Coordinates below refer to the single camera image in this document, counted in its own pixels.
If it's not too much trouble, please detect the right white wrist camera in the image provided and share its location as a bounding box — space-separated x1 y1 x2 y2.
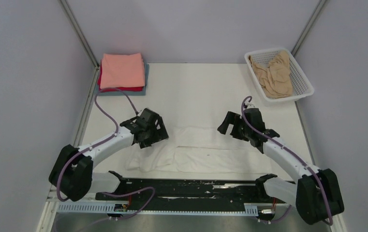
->
243 102 255 109

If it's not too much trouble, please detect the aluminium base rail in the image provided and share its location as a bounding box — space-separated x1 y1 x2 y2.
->
44 180 339 207

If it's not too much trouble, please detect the folded peach t shirt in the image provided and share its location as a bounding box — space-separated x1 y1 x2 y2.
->
100 53 146 89

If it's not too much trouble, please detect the purple cable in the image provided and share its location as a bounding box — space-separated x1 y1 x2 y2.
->
240 96 334 226
56 87 156 221

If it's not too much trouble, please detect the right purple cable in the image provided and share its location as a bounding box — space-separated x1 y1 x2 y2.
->
240 96 334 226

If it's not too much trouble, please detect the aluminium frame post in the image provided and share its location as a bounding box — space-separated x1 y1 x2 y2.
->
58 0 100 70
291 0 329 56

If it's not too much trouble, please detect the beige crumpled t shirt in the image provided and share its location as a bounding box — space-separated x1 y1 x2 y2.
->
249 50 293 99

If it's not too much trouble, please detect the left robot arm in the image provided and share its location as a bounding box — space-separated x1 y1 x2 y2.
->
48 108 169 202

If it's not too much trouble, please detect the white plastic basket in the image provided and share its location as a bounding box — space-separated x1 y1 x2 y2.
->
244 48 314 106

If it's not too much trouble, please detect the folded blue t shirt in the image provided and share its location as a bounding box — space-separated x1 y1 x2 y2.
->
93 62 150 97

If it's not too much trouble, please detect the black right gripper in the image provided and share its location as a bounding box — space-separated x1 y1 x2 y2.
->
217 112 251 142

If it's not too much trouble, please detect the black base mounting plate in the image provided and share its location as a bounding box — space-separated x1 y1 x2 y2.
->
94 173 288 213

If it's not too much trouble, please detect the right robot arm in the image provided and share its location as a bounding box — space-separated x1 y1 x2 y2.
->
217 108 345 225

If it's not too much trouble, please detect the white t shirt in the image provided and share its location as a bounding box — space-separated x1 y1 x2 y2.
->
125 127 271 174

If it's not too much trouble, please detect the folded red t shirt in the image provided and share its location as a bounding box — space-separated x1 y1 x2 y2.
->
97 61 149 96

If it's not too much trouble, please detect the right aluminium frame post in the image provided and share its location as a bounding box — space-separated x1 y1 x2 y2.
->
291 0 329 56

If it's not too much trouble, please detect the white slotted cable duct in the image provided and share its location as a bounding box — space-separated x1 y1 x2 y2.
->
57 202 259 217

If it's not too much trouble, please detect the left aluminium frame post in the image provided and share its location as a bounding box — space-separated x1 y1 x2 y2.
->
58 0 100 70

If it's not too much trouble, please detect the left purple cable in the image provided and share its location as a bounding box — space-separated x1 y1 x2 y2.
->
56 87 156 221

